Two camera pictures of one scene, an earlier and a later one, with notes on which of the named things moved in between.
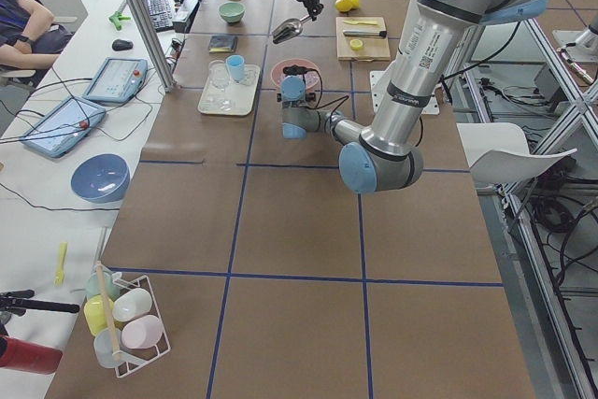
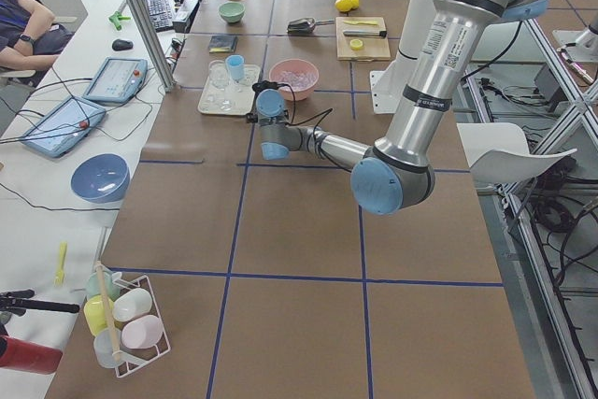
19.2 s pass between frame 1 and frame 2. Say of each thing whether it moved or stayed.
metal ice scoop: moved
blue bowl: stayed
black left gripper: moved
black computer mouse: stayed
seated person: stayed
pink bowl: stayed
